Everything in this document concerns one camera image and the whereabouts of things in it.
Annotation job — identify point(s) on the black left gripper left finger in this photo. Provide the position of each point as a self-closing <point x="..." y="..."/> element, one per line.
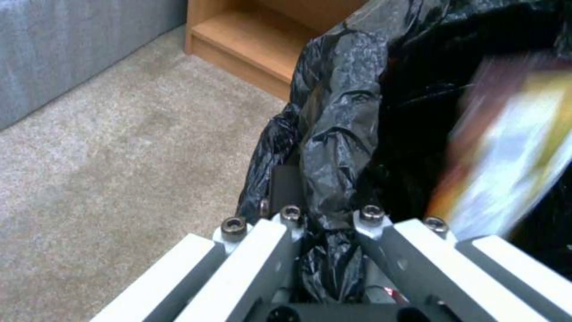
<point x="250" y="255"/>

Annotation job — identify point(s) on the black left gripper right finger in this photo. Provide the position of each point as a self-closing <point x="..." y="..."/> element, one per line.
<point x="429" y="261"/>

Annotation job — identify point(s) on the colourful snack wrapper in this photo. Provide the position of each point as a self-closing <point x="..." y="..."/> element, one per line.
<point x="514" y="151"/>

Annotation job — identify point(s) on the black plastic trash bag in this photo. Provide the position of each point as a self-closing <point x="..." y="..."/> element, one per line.
<point x="344" y="100"/>

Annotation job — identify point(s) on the wooden shelf cabinet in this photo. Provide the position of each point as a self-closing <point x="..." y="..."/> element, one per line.
<point x="232" y="37"/>

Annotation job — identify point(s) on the grey fabric sofa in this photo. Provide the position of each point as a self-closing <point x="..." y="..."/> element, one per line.
<point x="67" y="50"/>

